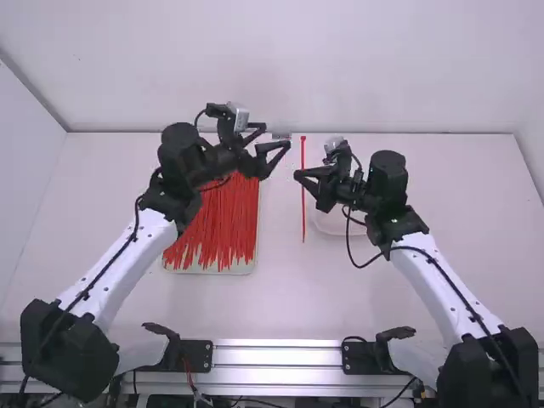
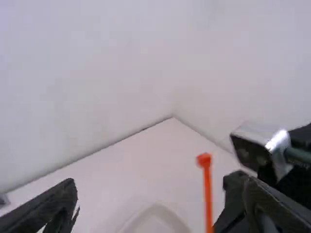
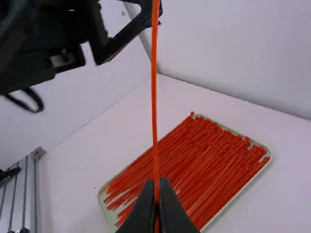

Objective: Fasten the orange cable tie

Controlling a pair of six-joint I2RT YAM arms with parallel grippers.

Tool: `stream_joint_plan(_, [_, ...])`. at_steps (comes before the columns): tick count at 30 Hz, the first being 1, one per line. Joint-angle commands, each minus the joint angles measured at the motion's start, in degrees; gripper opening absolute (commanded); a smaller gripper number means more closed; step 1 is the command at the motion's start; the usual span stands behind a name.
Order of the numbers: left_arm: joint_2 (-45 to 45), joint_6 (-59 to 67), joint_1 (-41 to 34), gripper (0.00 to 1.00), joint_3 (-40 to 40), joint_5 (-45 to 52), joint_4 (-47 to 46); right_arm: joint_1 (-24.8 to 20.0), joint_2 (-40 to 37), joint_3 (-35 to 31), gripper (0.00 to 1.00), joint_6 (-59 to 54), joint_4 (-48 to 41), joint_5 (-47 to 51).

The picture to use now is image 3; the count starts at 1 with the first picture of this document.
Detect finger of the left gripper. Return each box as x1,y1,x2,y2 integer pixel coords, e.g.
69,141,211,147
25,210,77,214
90,0,163,66

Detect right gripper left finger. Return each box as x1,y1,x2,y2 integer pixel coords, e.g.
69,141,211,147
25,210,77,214
121,179,159,233

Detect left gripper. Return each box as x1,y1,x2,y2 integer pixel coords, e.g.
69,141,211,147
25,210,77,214
0,0,108,96

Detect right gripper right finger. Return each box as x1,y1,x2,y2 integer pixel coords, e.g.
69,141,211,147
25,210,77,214
158,177,198,233

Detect orange cable tie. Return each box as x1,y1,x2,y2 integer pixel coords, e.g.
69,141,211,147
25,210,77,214
150,0,163,233

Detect pale tray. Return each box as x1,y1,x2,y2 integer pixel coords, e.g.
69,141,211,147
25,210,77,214
97,112,274,232

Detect silver rails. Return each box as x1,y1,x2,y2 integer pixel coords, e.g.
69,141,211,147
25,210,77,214
0,155,41,233

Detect row of orange cable ties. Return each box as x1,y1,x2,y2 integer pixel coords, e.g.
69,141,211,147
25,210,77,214
99,111,271,230

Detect black cable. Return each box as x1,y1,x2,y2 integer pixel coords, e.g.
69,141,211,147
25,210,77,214
4,86,45,114

